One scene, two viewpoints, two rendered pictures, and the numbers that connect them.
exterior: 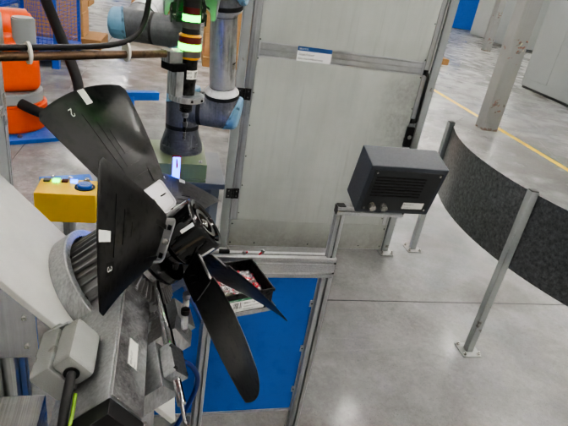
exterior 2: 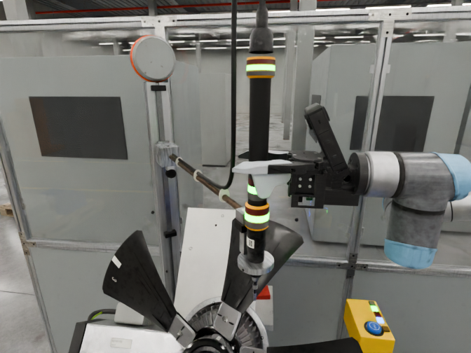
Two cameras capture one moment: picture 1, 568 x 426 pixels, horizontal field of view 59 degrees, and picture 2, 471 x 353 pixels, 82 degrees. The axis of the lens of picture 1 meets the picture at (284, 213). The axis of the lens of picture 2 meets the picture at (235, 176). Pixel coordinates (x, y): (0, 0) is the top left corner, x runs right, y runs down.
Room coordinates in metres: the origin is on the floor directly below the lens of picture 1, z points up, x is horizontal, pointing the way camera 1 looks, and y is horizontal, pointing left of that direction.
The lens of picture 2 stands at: (1.12, -0.20, 1.77)
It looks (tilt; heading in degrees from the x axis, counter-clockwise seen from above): 17 degrees down; 113
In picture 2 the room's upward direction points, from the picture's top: straight up
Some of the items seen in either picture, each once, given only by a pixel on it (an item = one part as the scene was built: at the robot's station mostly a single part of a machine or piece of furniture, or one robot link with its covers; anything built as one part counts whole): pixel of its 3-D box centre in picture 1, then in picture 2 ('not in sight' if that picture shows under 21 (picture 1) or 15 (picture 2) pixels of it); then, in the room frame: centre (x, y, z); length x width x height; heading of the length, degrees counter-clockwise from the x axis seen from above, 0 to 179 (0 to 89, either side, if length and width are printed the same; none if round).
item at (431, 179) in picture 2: not in sight; (424, 178); (1.24, 0.31, 1.63); 0.11 x 0.08 x 0.09; 16
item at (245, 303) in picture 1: (229, 287); not in sight; (1.22, 0.12, 0.85); 0.22 x 0.17 x 0.07; 121
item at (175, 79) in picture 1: (183, 75); (253, 239); (0.98, 0.24, 1.50); 0.09 x 0.07 x 0.10; 141
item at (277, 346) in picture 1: (193, 350); not in sight; (1.36, 0.23, 0.45); 0.82 x 0.02 x 0.66; 106
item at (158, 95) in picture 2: not in sight; (165, 167); (0.46, 0.66, 1.48); 0.05 x 0.03 x 0.62; 51
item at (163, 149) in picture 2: not in sight; (167, 154); (0.50, 0.63, 1.54); 0.10 x 0.07 x 0.09; 141
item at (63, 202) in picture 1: (68, 202); (366, 329); (1.25, 0.61, 1.02); 0.16 x 0.10 x 0.11; 106
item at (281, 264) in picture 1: (201, 263); not in sight; (1.36, 0.23, 0.82); 0.90 x 0.04 x 0.08; 106
